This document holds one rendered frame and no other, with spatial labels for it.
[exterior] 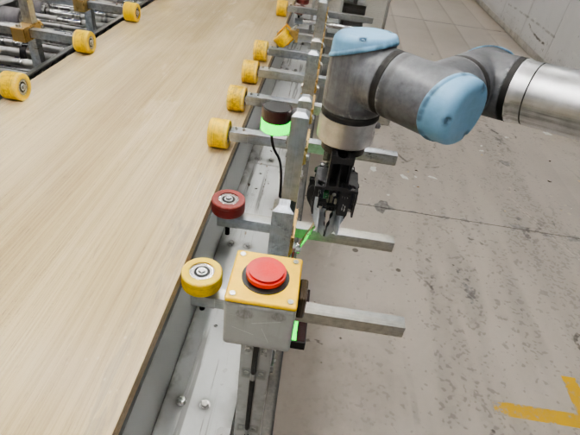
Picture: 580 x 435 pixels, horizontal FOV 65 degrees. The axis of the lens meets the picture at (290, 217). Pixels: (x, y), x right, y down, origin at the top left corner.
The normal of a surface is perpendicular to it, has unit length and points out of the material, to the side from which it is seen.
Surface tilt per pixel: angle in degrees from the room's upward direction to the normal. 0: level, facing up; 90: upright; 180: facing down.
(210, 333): 0
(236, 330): 90
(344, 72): 89
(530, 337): 0
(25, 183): 0
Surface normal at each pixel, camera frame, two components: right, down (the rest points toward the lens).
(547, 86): -0.58, -0.13
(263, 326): -0.11, 0.60
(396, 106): -0.71, 0.51
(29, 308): 0.11, -0.79
